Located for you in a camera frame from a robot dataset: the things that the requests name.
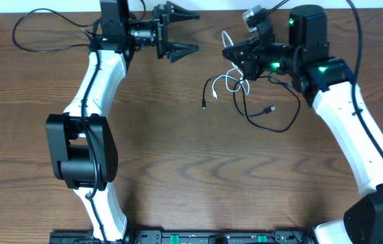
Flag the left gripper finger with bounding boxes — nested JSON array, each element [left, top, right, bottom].
[[168, 43, 199, 63], [164, 1, 201, 22]]

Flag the white usb cable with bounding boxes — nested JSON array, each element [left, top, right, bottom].
[[211, 30, 251, 100]]

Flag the thin black usb cable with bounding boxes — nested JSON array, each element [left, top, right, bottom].
[[12, 8, 102, 54]]

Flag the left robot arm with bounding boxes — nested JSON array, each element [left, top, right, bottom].
[[45, 1, 200, 243]]

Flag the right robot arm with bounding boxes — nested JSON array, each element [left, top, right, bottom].
[[222, 5, 383, 243]]

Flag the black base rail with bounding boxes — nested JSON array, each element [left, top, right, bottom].
[[49, 228, 314, 244]]

